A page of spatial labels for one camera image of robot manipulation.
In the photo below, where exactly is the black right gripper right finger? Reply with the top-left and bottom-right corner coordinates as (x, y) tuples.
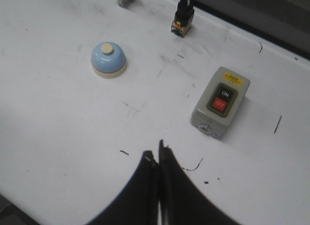
(159, 140), (238, 225)

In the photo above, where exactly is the black selector switch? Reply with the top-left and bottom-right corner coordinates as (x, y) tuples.
(171, 0), (194, 37)

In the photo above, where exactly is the light blue desk bell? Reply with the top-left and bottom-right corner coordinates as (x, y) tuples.
(91, 42), (127, 79)

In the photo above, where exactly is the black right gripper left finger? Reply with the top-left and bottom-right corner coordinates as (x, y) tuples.
(89, 150), (159, 225)

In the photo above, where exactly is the grey on-off switch box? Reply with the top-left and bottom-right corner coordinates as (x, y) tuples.
(190, 66), (250, 139)

